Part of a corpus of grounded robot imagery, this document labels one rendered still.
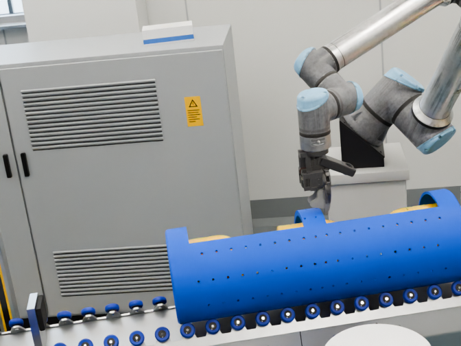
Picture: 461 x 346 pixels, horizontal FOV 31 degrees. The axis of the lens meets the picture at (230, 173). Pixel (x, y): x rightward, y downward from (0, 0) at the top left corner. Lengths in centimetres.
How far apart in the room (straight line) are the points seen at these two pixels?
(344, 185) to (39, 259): 187
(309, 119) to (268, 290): 51
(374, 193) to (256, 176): 229
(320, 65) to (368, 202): 87
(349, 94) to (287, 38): 273
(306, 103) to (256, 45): 283
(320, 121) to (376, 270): 47
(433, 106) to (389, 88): 22
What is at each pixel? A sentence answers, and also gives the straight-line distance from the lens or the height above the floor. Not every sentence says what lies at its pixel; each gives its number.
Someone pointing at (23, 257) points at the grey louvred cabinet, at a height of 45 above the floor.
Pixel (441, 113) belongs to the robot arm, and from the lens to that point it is 306.
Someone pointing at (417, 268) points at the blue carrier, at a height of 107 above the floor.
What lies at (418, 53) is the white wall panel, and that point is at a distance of 525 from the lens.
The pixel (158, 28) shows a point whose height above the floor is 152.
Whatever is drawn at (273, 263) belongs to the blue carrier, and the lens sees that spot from 243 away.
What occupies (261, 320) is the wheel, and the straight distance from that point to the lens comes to 253.
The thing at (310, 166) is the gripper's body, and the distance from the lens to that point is 246.
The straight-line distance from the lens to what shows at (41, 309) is 257.
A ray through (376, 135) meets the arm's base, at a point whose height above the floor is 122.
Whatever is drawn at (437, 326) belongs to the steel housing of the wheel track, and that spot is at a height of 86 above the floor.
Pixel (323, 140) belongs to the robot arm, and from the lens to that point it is 242.
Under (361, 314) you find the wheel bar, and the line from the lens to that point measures 259.
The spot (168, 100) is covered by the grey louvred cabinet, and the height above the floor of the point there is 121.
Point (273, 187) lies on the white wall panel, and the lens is 546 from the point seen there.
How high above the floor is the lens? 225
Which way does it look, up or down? 20 degrees down
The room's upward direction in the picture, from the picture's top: 7 degrees counter-clockwise
